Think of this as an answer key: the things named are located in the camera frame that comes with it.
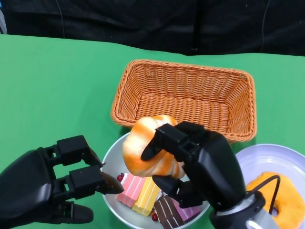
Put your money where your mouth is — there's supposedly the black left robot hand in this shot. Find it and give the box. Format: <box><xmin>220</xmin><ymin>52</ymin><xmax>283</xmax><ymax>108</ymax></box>
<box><xmin>0</xmin><ymin>135</ymin><xmax>124</xmax><ymax>225</ymax></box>

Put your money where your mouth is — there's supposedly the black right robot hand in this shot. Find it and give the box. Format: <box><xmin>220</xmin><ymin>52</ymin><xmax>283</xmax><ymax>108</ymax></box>
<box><xmin>140</xmin><ymin>121</ymin><xmax>247</xmax><ymax>212</ymax></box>

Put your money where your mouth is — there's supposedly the brown pink chocolate cake slice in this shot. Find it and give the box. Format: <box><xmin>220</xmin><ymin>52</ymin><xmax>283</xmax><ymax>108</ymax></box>
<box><xmin>152</xmin><ymin>195</ymin><xmax>201</xmax><ymax>229</ymax></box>

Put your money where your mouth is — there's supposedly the yellow cake slice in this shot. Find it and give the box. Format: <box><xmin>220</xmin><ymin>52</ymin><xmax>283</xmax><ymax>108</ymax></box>
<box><xmin>132</xmin><ymin>177</ymin><xmax>162</xmax><ymax>217</ymax></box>

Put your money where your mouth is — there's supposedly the orange white striped bread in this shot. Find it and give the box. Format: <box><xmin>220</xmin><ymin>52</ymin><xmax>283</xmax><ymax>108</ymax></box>
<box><xmin>122</xmin><ymin>114</ymin><xmax>188</xmax><ymax>179</ymax></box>

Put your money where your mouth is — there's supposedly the orange ring-shaped bread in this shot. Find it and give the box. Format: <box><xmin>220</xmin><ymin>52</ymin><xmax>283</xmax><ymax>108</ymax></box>
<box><xmin>245</xmin><ymin>171</ymin><xmax>303</xmax><ymax>229</ymax></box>

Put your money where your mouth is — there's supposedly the pale grey-green bowl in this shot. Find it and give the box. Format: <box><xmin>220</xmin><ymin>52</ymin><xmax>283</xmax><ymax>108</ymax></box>
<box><xmin>102</xmin><ymin>132</ymin><xmax>211</xmax><ymax>229</ymax></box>

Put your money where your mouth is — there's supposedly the lavender plate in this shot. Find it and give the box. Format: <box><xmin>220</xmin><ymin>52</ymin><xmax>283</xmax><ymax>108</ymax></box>
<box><xmin>234</xmin><ymin>143</ymin><xmax>305</xmax><ymax>229</ymax></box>

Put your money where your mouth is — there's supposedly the orange wicker basket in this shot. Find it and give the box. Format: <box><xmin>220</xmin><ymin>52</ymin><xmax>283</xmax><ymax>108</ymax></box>
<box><xmin>111</xmin><ymin>59</ymin><xmax>257</xmax><ymax>144</ymax></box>

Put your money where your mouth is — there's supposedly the green tablecloth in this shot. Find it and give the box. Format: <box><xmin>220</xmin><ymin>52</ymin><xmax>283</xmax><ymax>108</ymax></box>
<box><xmin>0</xmin><ymin>34</ymin><xmax>305</xmax><ymax>229</ymax></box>

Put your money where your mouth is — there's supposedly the black backdrop curtain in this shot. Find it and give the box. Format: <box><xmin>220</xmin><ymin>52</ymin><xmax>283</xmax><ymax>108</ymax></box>
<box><xmin>0</xmin><ymin>0</ymin><xmax>305</xmax><ymax>57</ymax></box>

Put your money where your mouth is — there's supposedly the grey metal stand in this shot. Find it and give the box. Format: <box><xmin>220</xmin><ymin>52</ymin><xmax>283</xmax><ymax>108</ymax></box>
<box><xmin>0</xmin><ymin>7</ymin><xmax>8</xmax><ymax>34</ymax></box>

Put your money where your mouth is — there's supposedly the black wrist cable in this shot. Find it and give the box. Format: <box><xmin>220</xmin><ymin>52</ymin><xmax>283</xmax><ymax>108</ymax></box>
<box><xmin>246</xmin><ymin>175</ymin><xmax>281</xmax><ymax>213</ymax></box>

